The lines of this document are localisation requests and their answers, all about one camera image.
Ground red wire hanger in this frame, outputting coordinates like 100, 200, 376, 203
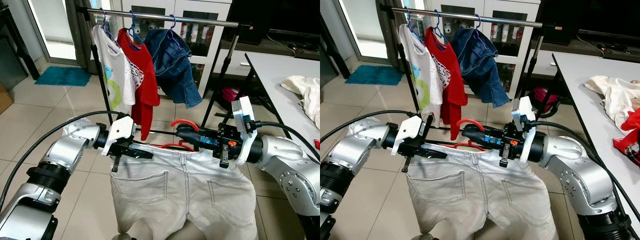
446, 118, 486, 152
149, 118, 201, 153

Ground beige jeans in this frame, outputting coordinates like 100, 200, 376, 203
406, 144, 560, 240
109, 145, 258, 240

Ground pink bag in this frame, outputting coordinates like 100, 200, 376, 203
221, 86, 242, 104
531, 86, 559, 113

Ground red t-shirt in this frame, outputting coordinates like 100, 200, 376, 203
424, 26, 469, 142
116, 27, 161, 142

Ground blue denim jeans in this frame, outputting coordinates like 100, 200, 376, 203
450, 27, 511, 108
144, 28, 203, 109

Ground white glass-door cabinet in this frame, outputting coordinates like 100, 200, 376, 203
117, 0, 233, 98
425, 0, 541, 98

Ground white low drawer unit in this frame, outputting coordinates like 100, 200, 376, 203
212, 50, 261, 81
530, 50, 558, 78

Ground teal floor mat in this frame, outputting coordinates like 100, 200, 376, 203
345, 65, 405, 86
34, 66, 92, 87

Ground white printed t-shirt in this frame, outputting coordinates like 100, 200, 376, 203
398, 23, 443, 121
91, 24, 137, 117

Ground cream white garment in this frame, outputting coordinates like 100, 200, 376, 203
584, 75, 640, 126
281, 75, 321, 130

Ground large white table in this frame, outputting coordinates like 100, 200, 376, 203
243, 51, 321, 151
550, 51, 640, 236

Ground chrome and black clothes rack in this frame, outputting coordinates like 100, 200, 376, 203
75, 5, 253, 137
378, 4, 560, 146

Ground grey curtain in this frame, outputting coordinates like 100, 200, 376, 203
375, 0, 401, 66
65, 0, 93, 63

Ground red garment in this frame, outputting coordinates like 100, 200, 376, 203
612, 106, 640, 167

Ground brown cardboard box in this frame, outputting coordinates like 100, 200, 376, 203
0, 82, 13, 115

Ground black desk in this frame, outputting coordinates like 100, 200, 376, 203
0, 2, 41, 81
320, 15, 353, 81

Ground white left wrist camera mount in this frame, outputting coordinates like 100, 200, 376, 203
391, 116, 425, 155
101, 116, 136, 155

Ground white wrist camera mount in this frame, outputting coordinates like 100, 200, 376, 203
391, 116, 425, 155
511, 96, 537, 163
101, 116, 136, 155
231, 96, 257, 166

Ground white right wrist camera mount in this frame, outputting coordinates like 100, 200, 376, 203
231, 96, 257, 166
511, 96, 537, 163

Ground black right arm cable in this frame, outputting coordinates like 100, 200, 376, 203
249, 120, 321, 161
530, 119, 640, 231

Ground blue wire hanger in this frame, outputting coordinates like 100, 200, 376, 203
432, 9, 451, 46
127, 10, 146, 46

